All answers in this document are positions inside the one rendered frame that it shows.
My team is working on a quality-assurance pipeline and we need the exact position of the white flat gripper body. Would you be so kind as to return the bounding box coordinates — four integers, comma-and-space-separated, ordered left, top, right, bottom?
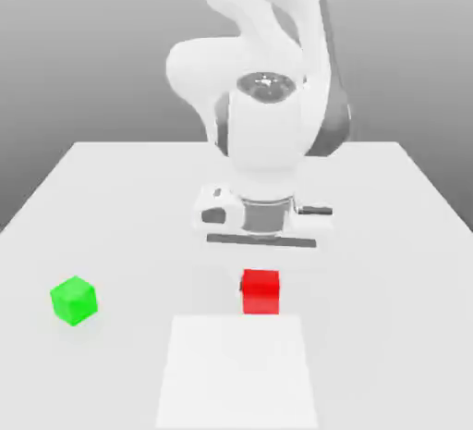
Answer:
191, 210, 334, 269

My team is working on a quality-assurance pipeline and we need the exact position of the small red cube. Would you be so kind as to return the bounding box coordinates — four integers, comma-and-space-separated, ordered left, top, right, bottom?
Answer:
239, 268, 281, 316

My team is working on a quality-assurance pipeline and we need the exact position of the small green cube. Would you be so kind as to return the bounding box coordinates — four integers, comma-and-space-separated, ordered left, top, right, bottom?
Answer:
49, 275, 99, 327

